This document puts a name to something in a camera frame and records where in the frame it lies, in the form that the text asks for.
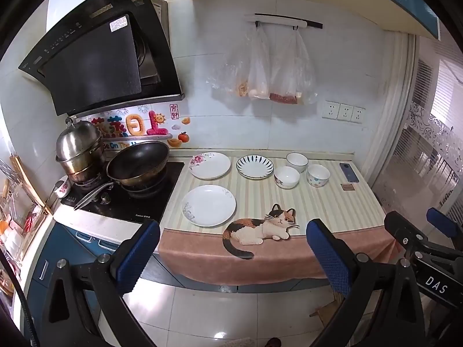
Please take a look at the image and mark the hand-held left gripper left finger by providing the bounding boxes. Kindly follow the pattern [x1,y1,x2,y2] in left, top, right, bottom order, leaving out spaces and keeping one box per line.
[39,219,161,347]

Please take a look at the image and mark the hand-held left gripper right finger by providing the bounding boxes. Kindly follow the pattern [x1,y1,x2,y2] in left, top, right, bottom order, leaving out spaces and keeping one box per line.
[306,219,435,347]

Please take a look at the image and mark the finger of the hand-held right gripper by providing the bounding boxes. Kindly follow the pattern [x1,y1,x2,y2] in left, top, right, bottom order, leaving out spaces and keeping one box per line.
[426,207,463,252]
[384,211,431,255]

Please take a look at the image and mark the white bowl blue pattern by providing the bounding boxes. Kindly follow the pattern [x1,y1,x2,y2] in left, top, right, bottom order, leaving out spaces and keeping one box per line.
[306,164,331,188]

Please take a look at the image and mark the white bowl pink flowers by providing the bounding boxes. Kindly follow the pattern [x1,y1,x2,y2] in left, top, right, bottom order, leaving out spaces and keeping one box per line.
[274,166,300,189]

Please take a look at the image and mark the plain white bowl dark rim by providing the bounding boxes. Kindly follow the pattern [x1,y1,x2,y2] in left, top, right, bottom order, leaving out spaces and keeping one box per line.
[286,152,309,173]

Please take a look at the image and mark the white plate pink flowers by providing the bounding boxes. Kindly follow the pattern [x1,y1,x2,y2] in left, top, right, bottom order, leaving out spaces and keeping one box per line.
[189,152,232,180]

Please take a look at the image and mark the white plate blue stripes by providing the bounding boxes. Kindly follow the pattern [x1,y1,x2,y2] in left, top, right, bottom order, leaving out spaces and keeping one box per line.
[236,155,275,180]

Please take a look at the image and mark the striped cat counter mat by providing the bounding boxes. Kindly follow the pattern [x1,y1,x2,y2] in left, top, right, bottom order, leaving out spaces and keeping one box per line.
[158,155,396,287]

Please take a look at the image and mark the cardboard piece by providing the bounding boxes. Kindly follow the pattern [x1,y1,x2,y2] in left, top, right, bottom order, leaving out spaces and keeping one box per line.
[309,298,346,329]

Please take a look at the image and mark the black glass gas stove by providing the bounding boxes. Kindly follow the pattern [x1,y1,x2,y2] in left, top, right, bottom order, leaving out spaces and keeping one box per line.
[60,161,186,225]

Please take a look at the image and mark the blue base cabinet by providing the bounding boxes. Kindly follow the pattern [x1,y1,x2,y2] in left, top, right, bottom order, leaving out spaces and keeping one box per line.
[25,221,161,337]

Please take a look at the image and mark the patterned glass sliding door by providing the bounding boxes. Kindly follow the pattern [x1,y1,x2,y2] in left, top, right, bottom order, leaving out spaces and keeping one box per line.
[372,36,463,226]

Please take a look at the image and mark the blue smartphone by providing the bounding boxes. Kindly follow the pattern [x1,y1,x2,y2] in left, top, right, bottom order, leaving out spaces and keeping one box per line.
[339,163,360,183]

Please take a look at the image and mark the black wok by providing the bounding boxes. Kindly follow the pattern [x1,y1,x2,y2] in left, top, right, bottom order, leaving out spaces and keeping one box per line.
[74,141,170,211]

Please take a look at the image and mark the small red floral bowl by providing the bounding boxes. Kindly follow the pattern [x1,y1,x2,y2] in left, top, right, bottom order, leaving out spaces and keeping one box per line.
[54,175,71,199]

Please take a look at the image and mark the stainless steel steamer pot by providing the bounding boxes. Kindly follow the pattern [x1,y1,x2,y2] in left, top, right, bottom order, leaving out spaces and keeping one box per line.
[55,117,108,184]

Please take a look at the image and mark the wooden cutting board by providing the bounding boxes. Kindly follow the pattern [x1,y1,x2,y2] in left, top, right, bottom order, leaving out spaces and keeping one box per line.
[9,155,52,215]

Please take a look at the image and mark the clear plastic bag with sausage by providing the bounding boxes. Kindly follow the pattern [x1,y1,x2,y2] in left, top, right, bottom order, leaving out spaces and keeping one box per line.
[269,29,319,106]

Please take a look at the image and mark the black range hood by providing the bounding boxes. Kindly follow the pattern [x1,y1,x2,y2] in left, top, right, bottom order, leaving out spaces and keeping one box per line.
[18,0,186,117]

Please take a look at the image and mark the colourful wall sticker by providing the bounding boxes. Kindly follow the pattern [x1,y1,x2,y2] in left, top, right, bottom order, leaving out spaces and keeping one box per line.
[81,103,191,149]

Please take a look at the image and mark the white wall hook rail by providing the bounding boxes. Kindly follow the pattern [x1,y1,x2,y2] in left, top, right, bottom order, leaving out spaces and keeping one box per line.
[244,12,324,30]

